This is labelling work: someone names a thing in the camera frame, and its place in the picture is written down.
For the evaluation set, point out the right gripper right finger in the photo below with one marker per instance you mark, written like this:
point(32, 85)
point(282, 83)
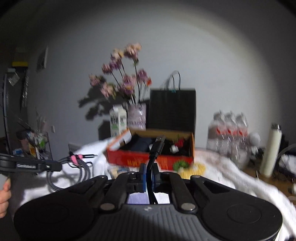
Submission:
point(175, 187)

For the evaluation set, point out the black paper shopping bag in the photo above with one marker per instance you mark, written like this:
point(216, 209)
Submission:
point(172, 111)

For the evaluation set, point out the red artificial rose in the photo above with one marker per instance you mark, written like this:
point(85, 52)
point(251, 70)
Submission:
point(179, 142)

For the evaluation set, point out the yellow plush toy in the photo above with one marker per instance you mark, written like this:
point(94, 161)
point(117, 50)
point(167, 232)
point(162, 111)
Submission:
point(194, 169)

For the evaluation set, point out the silver foil ball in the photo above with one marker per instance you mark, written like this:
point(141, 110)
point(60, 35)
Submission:
point(174, 149)

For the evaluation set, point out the white thermos bottle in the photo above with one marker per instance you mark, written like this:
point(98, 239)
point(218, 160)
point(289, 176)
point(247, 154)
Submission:
point(271, 151)

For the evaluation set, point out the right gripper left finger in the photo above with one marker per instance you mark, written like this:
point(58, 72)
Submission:
point(124, 185)

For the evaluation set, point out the pack of water bottles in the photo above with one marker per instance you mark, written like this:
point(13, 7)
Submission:
point(227, 135)

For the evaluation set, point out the frosted glass flower vase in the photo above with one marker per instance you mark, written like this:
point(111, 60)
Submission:
point(136, 116)

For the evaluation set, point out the person's left hand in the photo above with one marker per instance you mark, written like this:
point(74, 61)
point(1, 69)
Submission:
point(5, 195)

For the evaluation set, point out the navy blue pouch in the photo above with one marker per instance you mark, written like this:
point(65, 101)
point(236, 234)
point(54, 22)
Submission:
point(141, 145)

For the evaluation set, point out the dried pink purple flowers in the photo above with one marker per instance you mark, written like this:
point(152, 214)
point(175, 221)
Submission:
point(121, 76)

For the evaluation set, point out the white green milk carton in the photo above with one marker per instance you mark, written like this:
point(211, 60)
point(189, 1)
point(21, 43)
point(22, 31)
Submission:
point(118, 120)

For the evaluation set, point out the red orange cardboard box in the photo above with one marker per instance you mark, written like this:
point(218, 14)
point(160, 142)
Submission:
point(119, 153)

